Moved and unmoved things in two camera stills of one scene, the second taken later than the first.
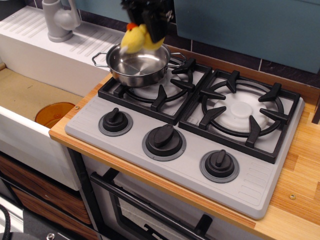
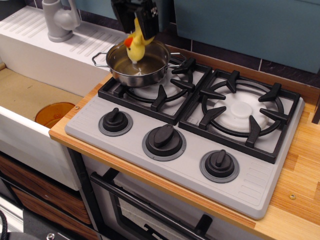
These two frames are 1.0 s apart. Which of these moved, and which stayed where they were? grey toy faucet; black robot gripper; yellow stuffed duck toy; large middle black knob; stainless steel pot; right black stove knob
Moved: yellow stuffed duck toy; black robot gripper
Stayed: stainless steel pot; right black stove knob; grey toy faucet; large middle black knob
